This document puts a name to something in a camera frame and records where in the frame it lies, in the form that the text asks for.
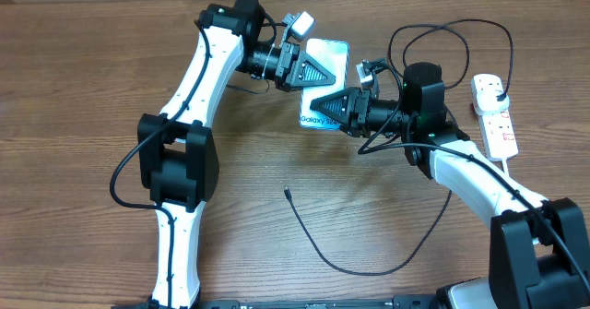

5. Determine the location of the blue Samsung Galaxy smartphone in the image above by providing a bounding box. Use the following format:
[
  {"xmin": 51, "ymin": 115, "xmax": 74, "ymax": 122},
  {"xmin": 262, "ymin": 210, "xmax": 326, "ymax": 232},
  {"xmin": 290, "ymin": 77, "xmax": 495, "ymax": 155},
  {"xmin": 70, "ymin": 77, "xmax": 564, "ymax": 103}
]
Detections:
[{"xmin": 299, "ymin": 38, "xmax": 349, "ymax": 130}]

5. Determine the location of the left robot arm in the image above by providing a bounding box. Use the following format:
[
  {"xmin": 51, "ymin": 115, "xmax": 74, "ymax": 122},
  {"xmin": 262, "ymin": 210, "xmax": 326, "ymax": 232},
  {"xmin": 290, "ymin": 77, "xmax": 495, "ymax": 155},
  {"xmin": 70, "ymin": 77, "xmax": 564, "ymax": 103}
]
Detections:
[{"xmin": 137, "ymin": 0, "xmax": 336, "ymax": 308}]

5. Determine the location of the black USB charging cable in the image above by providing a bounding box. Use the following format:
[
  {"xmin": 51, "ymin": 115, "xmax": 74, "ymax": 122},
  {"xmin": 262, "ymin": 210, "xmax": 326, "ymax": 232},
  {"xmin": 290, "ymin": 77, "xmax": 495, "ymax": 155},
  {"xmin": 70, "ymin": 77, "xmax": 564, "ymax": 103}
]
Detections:
[{"xmin": 283, "ymin": 18, "xmax": 514, "ymax": 277}]

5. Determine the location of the white power strip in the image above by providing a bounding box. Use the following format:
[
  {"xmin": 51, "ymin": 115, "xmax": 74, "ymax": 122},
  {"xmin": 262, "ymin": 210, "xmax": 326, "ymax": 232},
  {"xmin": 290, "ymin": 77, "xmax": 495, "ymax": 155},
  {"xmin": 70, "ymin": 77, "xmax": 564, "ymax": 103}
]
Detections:
[{"xmin": 470, "ymin": 74, "xmax": 518, "ymax": 161}]

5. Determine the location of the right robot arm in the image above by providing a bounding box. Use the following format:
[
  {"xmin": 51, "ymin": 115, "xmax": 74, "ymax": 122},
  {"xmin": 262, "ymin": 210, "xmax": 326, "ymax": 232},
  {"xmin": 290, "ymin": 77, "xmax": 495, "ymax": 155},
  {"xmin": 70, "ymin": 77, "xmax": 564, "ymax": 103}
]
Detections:
[{"xmin": 310, "ymin": 63, "xmax": 589, "ymax": 308}]

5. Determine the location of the white charger plug adapter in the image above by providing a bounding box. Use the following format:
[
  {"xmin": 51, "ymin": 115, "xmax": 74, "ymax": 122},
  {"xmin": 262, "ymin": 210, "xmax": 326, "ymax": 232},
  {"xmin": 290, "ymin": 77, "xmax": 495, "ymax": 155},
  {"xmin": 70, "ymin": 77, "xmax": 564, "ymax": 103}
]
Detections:
[{"xmin": 473, "ymin": 90, "xmax": 510, "ymax": 116}]

